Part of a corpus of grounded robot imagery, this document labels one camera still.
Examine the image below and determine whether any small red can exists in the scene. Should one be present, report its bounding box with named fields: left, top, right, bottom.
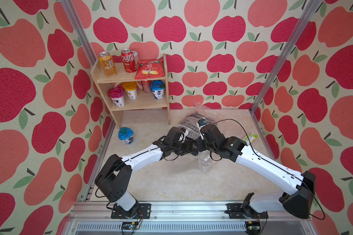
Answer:
left=141, top=80, right=152, bottom=93

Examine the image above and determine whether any red cola can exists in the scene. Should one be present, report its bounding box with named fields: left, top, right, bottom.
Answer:
left=121, top=49, right=137, bottom=73

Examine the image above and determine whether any houndstooth black white scarf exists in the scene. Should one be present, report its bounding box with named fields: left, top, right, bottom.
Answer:
left=178, top=112, right=205, bottom=135

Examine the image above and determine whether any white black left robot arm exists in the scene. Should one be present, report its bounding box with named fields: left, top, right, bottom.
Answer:
left=94, top=127, right=197, bottom=216

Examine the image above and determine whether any aluminium front rail frame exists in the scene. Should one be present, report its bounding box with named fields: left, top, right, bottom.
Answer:
left=61, top=201, right=318, bottom=235

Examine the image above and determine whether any pink lid cup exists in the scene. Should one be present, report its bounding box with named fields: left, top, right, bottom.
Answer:
left=108, top=86, right=125, bottom=107

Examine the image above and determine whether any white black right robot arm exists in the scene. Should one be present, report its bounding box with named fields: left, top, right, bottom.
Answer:
left=197, top=118, right=316, bottom=219

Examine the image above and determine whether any green white small box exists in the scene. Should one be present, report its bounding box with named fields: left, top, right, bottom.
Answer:
left=244, top=132, right=258, bottom=145

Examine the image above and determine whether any clear plastic vacuum bag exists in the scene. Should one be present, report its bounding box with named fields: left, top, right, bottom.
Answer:
left=167, top=104, right=249, bottom=173

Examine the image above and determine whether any blue lid cup on table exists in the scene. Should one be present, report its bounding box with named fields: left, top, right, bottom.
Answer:
left=118, top=127, right=134, bottom=145

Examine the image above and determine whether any wooden two-tier shelf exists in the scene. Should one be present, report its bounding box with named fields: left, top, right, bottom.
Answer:
left=90, top=54, right=171, bottom=128

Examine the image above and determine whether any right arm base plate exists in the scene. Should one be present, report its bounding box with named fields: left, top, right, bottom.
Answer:
left=224, top=203, right=269, bottom=220

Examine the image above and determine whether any yellow lid cup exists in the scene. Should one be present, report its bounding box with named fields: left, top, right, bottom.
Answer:
left=122, top=82, right=138, bottom=100

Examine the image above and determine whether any blue lid cup on shelf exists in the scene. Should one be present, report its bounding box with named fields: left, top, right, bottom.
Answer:
left=151, top=80, right=165, bottom=99

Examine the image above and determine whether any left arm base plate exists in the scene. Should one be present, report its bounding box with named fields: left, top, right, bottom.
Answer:
left=111, top=202, right=152, bottom=219

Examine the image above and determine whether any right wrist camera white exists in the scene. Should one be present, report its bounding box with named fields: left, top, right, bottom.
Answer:
left=197, top=118, right=208, bottom=131

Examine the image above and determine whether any red chips bag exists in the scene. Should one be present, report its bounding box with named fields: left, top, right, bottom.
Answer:
left=135, top=58, right=165, bottom=80

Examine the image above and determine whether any orange soda can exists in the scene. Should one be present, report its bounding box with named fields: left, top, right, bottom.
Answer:
left=99, top=52, right=117, bottom=77

